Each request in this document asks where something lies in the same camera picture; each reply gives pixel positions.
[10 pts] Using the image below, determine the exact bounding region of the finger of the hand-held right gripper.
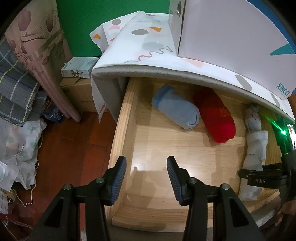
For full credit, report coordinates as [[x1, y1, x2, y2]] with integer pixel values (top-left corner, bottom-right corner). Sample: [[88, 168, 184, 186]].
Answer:
[[239, 163, 284, 179]]

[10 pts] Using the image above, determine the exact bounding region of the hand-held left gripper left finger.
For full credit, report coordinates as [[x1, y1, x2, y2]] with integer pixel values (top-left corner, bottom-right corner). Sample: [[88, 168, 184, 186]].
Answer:
[[33, 156, 127, 241]]

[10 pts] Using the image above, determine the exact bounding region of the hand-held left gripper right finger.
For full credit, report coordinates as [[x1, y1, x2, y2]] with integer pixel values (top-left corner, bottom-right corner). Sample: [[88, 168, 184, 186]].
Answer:
[[167, 156, 262, 241]]

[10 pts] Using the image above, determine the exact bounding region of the grey-fronted wooden drawer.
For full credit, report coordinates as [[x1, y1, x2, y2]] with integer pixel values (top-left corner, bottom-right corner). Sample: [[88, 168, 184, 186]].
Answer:
[[105, 77, 289, 241]]

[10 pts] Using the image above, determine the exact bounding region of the light blue floral sock bundle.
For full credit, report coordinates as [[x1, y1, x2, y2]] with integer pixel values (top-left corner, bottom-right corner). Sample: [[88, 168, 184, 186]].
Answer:
[[245, 104, 262, 131]]

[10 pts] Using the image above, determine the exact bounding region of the red sock roll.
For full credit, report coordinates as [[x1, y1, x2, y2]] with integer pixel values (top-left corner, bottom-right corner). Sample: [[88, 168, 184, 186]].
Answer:
[[193, 88, 236, 143]]

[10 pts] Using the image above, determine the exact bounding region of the light blue sock roll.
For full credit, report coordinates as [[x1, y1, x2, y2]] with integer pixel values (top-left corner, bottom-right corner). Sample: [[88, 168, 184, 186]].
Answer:
[[151, 84, 200, 131]]

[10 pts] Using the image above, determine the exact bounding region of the grey drawer cabinet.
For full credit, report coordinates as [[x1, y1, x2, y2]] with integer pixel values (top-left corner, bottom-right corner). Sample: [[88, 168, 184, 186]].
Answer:
[[91, 66, 296, 124]]

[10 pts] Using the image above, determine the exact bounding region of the person's right hand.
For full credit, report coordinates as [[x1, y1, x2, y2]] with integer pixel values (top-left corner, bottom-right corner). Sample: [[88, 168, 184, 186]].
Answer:
[[276, 200, 296, 223]]

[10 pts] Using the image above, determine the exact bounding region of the blue packet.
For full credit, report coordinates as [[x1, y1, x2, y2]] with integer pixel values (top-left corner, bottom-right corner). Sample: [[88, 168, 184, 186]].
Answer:
[[43, 100, 66, 124]]

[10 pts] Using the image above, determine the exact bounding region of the brown cardboard box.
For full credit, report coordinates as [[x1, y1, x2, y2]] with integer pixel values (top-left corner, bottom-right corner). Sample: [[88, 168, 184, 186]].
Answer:
[[60, 77, 111, 113]]

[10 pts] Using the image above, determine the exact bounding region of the white printed cloth heap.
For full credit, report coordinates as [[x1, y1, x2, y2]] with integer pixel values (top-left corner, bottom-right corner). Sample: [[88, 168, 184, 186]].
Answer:
[[0, 118, 48, 193]]

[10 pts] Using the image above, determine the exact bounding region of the small teal and white box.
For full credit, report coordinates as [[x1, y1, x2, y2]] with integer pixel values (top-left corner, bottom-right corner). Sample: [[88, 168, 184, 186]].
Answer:
[[60, 57, 99, 78]]

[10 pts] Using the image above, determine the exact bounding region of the white patterned cover cloth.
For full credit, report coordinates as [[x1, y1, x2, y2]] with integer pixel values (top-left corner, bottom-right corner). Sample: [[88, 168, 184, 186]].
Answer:
[[90, 10, 292, 123]]

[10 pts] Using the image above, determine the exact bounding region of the grey plaid cloth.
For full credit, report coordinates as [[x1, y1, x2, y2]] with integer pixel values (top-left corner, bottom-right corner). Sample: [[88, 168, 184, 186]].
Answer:
[[0, 37, 48, 126]]

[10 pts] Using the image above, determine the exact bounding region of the white box with teal print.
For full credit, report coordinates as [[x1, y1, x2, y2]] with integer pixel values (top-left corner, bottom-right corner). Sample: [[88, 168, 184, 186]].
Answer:
[[170, 0, 296, 101]]

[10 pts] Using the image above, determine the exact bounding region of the pink floral curtain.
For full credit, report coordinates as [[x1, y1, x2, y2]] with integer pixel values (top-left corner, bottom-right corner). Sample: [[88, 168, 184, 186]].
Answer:
[[5, 0, 81, 122]]

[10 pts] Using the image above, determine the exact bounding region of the blue foam mat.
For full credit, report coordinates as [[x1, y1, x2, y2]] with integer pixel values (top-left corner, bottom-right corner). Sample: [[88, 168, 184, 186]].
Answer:
[[248, 0, 294, 43]]

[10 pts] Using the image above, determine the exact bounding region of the green foam mat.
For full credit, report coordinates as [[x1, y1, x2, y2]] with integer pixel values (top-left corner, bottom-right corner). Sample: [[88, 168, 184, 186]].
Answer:
[[57, 0, 173, 57]]

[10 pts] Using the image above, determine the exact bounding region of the white cord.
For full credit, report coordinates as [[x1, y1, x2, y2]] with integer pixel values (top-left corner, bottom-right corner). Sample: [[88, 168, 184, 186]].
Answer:
[[5, 137, 44, 207]]

